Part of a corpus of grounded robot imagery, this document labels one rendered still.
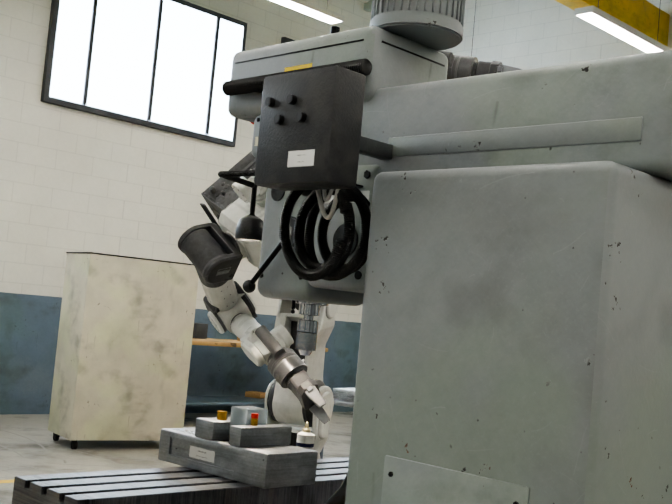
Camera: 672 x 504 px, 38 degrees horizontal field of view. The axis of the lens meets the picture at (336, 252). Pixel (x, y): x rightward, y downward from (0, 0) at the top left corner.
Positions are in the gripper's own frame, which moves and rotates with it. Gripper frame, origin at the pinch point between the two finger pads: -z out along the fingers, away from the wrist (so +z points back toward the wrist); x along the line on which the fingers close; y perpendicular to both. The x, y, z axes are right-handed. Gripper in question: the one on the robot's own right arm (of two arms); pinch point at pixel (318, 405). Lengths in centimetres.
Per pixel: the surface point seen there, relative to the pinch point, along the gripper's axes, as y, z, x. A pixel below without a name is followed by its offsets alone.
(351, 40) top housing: 38, 23, 92
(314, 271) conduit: 1, -13, 84
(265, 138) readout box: 7, 8, 99
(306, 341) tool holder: -0.7, -4.4, 44.7
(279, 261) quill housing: 4, 9, 58
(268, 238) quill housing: 5, 16, 58
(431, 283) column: 12, -33, 93
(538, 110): 45, -24, 106
